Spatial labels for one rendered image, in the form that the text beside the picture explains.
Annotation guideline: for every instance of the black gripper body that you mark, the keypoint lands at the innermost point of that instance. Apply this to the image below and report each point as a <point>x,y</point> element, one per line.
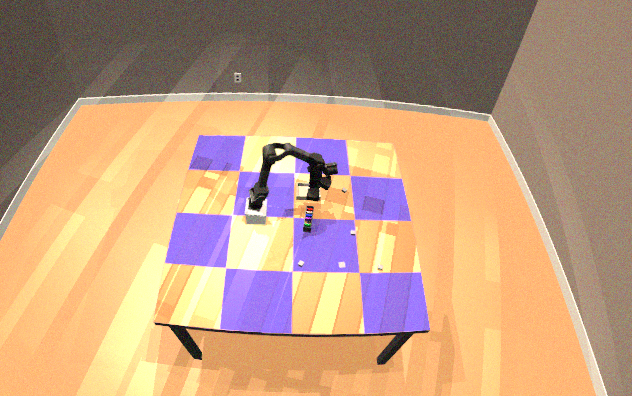
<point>313,194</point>

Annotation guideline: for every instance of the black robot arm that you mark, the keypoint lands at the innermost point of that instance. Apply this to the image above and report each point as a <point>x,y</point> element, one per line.
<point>316,166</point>

